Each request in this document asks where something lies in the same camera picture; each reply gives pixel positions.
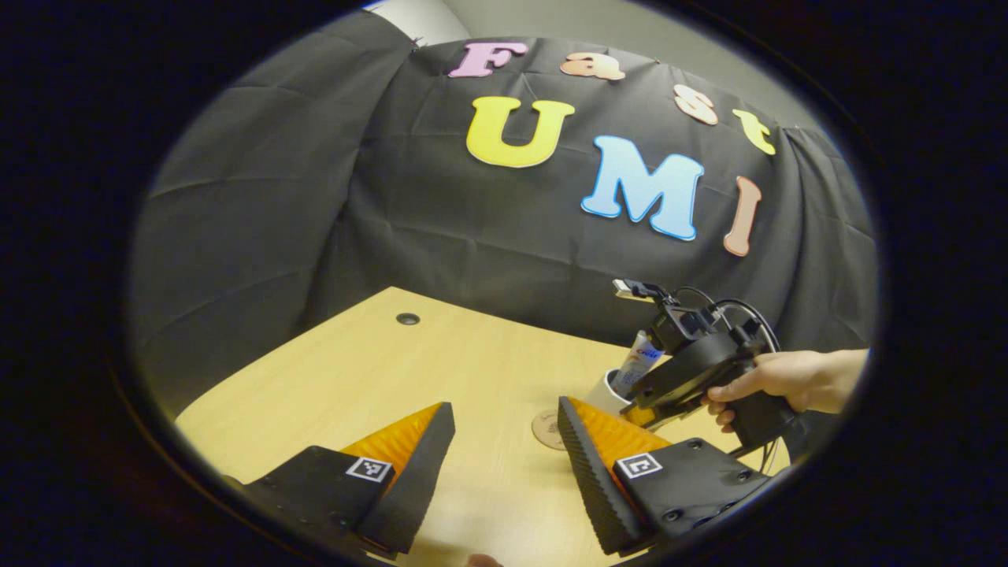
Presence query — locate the black backdrop cloth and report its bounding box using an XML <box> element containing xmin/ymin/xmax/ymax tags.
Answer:
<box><xmin>130</xmin><ymin>12</ymin><xmax>880</xmax><ymax>418</ymax></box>

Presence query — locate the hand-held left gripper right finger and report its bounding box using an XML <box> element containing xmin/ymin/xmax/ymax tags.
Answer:
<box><xmin>557</xmin><ymin>395</ymin><xmax>773</xmax><ymax>557</ymax></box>

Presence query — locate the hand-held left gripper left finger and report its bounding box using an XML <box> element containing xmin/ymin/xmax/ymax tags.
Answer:
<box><xmin>236</xmin><ymin>402</ymin><xmax>457</xmax><ymax>556</ymax></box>

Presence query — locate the light wooden desktop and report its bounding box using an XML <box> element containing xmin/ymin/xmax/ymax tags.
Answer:
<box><xmin>175</xmin><ymin>286</ymin><xmax>790</xmax><ymax>565</ymax></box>

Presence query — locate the white cup with wooden handle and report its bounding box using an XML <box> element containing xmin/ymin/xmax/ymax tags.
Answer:
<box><xmin>583</xmin><ymin>369</ymin><xmax>654</xmax><ymax>419</ymax></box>

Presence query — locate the round wooden coaster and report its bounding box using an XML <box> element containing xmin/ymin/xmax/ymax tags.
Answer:
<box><xmin>532</xmin><ymin>408</ymin><xmax>577</xmax><ymax>451</ymax></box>

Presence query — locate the black cable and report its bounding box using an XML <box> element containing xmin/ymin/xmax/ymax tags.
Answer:
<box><xmin>673</xmin><ymin>286</ymin><xmax>782</xmax><ymax>351</ymax></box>

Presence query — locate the white toothpaste tube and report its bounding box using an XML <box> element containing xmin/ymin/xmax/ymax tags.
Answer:
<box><xmin>610</xmin><ymin>329</ymin><xmax>667</xmax><ymax>399</ymax></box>

